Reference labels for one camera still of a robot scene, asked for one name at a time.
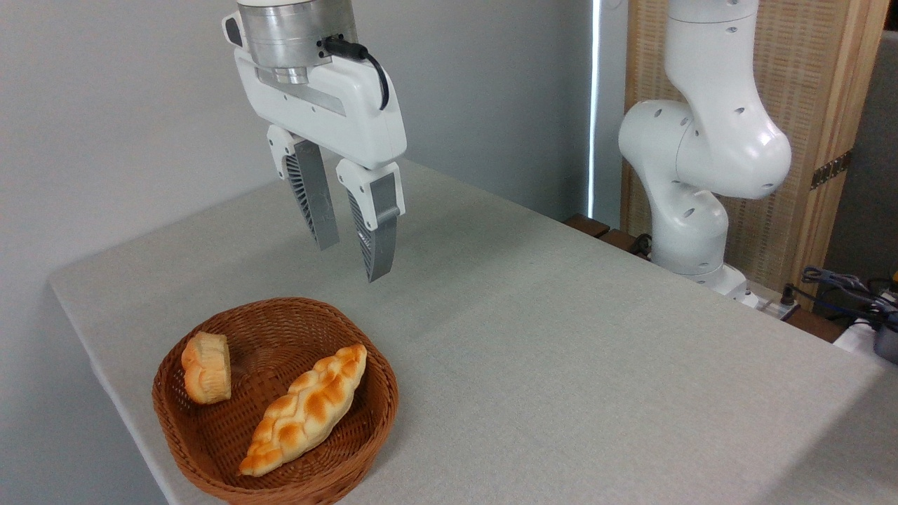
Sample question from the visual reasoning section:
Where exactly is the bamboo folding screen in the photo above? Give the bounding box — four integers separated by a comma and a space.
621, 0, 892, 313

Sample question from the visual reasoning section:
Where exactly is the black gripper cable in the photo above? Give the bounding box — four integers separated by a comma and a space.
319, 35, 390, 112

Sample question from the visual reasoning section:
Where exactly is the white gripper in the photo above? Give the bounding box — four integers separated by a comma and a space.
222, 11, 408, 283

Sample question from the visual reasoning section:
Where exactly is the silver robot base connector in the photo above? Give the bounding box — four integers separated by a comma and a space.
744, 281, 800, 321

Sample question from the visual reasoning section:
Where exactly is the silver metal wrist flange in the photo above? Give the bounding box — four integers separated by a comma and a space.
237, 3, 358, 85

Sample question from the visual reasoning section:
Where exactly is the small round bread bun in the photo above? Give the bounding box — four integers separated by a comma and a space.
181, 331, 232, 405

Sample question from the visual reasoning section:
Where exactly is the brown wicker basket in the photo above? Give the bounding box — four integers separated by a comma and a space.
152, 297, 399, 505

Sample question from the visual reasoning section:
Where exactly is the light grey tablecloth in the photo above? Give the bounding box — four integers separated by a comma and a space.
48, 158, 898, 505

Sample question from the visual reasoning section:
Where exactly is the white vertical light strip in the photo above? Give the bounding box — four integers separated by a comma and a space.
588, 0, 602, 218

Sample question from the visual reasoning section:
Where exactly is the metal screen hinge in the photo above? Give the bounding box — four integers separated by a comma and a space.
810, 149, 854, 191

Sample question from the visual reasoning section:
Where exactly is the grey device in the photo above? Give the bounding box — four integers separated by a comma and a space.
873, 323, 898, 364

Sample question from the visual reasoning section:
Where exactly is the long braided bread loaf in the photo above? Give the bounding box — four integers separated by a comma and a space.
239, 343, 368, 478

